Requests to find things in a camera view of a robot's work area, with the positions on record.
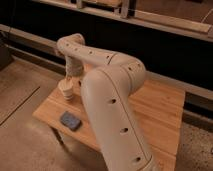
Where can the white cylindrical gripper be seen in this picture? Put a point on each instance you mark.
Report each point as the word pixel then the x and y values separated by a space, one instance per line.
pixel 74 67

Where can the cream ceramic cup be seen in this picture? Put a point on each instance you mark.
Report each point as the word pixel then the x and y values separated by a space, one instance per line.
pixel 66 87

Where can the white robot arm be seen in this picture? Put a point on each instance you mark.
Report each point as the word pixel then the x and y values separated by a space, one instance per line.
pixel 105 90

